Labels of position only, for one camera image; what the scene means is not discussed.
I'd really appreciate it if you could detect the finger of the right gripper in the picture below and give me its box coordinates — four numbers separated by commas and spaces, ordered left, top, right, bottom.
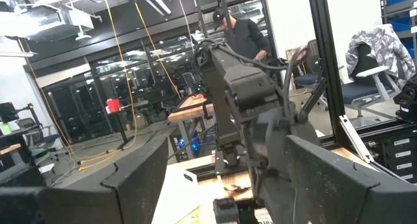
212, 197, 241, 224

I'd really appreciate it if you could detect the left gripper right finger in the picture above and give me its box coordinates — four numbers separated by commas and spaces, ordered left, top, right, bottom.
285, 134, 417, 224

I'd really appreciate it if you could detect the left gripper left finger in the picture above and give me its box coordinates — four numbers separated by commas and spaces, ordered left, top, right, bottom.
0, 137, 171, 224

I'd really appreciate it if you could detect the white plastic bin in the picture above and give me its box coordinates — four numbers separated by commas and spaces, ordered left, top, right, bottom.
151, 165, 218, 224

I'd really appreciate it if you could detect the black stand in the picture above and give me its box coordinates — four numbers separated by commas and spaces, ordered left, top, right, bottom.
109, 111, 134, 152

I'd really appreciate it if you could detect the black drawer cabinet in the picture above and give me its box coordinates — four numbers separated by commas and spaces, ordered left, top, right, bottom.
381, 132, 417, 185

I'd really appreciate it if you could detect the blue lit computer tower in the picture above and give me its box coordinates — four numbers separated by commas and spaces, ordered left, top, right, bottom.
175, 135, 201, 158

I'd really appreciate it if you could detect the dark office chair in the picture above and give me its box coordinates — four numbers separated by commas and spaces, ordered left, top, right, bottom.
291, 38, 325, 91

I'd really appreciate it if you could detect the red container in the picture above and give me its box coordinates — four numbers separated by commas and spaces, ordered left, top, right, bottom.
104, 98, 122, 115

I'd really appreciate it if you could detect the wooden table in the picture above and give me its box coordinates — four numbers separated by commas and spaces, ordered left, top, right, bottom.
167, 92, 216, 124

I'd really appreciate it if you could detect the black mesh office chair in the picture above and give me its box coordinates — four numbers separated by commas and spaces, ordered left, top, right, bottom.
16, 118, 63, 161

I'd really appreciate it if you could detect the blue white office chair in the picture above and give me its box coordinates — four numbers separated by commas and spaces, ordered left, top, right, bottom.
338, 41, 403, 118

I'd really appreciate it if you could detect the black machine housing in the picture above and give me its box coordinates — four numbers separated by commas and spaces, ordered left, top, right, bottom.
392, 73, 417, 123

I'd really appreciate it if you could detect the person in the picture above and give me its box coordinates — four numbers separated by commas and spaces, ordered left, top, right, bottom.
210, 7, 272, 62

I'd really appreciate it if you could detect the black computer monitor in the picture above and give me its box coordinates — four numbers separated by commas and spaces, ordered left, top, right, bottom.
0, 102, 20, 124

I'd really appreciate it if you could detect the camouflage jacket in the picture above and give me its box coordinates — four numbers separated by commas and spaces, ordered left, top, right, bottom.
344, 23, 417, 90

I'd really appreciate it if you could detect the yellow hanging cable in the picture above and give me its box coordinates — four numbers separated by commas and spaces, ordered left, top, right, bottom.
77, 0, 139, 172
134, 2, 182, 100

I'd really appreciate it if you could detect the white strip on frame post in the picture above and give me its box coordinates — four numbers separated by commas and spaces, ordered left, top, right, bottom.
338, 114, 376, 165

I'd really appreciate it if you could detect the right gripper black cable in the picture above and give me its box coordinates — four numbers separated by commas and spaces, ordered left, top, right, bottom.
195, 38, 307, 120

